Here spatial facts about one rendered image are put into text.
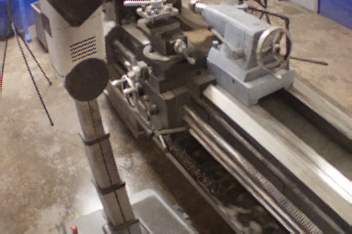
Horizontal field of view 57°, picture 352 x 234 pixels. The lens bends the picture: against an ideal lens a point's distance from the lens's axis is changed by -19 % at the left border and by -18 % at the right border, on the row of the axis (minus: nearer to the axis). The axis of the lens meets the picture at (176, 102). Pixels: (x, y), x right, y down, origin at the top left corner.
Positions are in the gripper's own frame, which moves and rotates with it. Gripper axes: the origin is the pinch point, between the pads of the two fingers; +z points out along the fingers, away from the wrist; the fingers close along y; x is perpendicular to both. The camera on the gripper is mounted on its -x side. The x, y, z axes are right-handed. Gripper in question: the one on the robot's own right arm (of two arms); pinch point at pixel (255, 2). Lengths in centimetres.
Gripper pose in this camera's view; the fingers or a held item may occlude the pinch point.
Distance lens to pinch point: 133.4
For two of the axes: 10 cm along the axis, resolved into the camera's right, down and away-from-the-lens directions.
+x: -6.9, 7.2, -0.8
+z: 4.8, 5.3, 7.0
